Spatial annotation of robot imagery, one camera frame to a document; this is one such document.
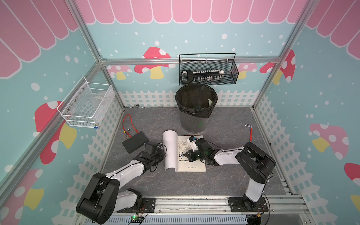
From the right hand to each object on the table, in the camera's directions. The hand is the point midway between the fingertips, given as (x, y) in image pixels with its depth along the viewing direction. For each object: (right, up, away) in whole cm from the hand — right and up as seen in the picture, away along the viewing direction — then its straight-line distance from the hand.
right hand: (185, 154), depth 92 cm
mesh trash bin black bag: (+8, +36, +13) cm, 39 cm away
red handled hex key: (+50, +13, +14) cm, 54 cm away
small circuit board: (-26, -29, -19) cm, 43 cm away
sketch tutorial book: (-6, +5, -1) cm, 8 cm away
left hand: (-12, 0, -2) cm, 13 cm away
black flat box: (-37, +7, +10) cm, 39 cm away
